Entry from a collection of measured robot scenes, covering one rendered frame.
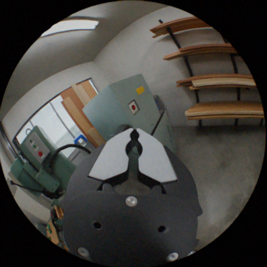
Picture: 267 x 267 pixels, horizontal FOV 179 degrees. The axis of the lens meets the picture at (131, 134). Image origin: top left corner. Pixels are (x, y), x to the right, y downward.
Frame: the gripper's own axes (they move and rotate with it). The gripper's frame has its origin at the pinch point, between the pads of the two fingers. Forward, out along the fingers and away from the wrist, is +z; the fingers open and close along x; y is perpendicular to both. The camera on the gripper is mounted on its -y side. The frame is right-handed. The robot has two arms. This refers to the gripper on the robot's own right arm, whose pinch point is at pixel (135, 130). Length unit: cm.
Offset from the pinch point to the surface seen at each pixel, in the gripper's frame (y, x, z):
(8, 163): 53, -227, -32
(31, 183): 36, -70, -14
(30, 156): 19, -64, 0
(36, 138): 11, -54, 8
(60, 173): 38, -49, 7
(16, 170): 23, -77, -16
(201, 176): 90, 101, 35
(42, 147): 17, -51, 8
